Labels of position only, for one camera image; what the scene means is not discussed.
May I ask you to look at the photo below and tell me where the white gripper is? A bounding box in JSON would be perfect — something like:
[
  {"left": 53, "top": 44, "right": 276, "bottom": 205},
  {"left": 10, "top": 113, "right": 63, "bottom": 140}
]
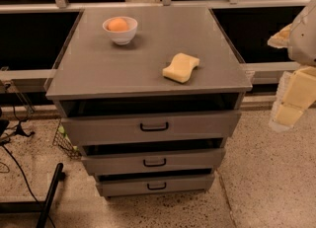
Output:
[{"left": 268, "top": 24, "right": 316, "bottom": 132}]

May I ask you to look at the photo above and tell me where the grey drawer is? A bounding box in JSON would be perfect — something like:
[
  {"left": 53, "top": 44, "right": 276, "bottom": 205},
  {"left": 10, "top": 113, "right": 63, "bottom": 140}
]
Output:
[
  {"left": 82, "top": 148, "right": 225, "bottom": 175},
  {"left": 96, "top": 174, "right": 214, "bottom": 197},
  {"left": 61, "top": 111, "right": 241, "bottom": 146}
]

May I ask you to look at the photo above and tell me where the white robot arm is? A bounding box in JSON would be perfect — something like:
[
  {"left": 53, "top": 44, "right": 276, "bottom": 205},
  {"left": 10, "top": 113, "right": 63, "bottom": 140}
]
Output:
[{"left": 268, "top": 0, "right": 316, "bottom": 132}]

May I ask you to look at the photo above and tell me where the grey drawer cabinet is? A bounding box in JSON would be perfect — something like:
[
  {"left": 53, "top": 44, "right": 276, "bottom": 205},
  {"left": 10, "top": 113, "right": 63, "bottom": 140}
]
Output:
[{"left": 46, "top": 7, "right": 252, "bottom": 183}]

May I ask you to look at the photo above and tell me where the yellow sponge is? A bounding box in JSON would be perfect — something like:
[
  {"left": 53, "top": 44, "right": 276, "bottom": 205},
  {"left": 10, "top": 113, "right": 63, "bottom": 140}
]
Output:
[{"left": 162, "top": 53, "right": 199, "bottom": 83}]

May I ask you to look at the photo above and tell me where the white ceramic bowl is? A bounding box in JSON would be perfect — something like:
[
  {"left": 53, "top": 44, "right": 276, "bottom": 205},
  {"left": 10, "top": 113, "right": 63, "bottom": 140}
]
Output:
[{"left": 102, "top": 17, "right": 138, "bottom": 45}]

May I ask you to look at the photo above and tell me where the orange fruit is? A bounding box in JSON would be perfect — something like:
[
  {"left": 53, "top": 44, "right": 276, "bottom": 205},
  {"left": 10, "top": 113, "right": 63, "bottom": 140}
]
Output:
[{"left": 108, "top": 18, "right": 128, "bottom": 32}]

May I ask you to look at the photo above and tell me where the metal window railing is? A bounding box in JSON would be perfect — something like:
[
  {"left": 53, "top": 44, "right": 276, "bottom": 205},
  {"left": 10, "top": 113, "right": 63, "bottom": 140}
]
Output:
[{"left": 0, "top": 0, "right": 316, "bottom": 92}]

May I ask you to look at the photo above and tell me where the black stand leg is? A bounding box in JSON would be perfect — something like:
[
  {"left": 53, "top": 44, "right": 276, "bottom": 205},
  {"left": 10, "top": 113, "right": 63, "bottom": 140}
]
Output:
[{"left": 0, "top": 163, "right": 65, "bottom": 228}]

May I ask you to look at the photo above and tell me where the wire mesh basket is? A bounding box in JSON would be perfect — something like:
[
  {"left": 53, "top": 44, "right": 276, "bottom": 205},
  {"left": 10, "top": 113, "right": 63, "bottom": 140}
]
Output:
[{"left": 52, "top": 122, "right": 81, "bottom": 160}]

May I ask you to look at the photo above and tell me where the black floor cable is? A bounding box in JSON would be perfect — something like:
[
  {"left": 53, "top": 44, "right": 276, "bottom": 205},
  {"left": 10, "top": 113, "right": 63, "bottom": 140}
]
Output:
[{"left": 0, "top": 142, "right": 57, "bottom": 228}]

